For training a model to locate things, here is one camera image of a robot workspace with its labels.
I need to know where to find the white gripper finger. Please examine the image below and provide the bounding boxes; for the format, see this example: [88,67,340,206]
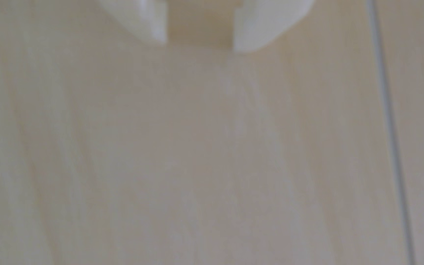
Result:
[233,0,314,53]
[97,0,168,45]

